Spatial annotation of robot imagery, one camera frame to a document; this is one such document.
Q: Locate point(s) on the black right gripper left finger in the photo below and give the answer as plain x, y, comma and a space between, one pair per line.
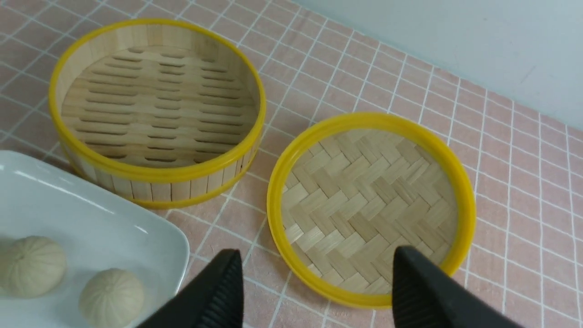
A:
213, 299

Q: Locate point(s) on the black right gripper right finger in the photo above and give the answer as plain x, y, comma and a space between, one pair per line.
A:
423, 296

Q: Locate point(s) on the white steamed bun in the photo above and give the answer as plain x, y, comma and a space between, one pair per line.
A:
32, 266
112, 298

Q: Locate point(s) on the white steamed bun front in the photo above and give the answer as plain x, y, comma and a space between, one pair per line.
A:
32, 266

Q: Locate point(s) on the white square plate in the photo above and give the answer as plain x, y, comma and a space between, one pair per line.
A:
97, 230

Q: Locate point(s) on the woven bamboo steamer lid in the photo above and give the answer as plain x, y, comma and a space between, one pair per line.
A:
349, 190

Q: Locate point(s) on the bamboo steamer basket yellow rim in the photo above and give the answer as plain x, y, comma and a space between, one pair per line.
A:
160, 112

